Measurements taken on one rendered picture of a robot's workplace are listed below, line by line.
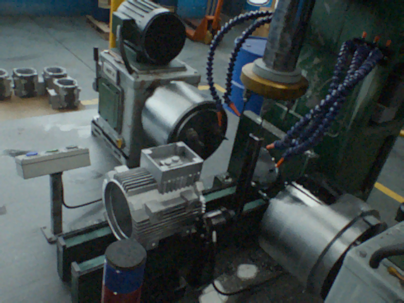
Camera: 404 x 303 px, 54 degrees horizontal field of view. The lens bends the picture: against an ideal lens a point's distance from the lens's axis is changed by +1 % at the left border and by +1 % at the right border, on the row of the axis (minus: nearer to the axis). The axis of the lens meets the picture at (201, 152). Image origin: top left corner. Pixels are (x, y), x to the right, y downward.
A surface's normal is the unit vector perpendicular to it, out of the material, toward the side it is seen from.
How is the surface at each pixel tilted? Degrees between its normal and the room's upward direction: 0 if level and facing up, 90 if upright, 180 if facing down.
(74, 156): 67
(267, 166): 90
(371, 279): 90
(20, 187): 0
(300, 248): 77
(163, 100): 43
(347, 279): 89
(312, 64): 90
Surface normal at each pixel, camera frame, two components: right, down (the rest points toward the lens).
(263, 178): -0.80, 0.18
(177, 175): 0.58, 0.50
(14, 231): 0.17, -0.85
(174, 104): -0.38, -0.54
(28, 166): 0.60, 0.12
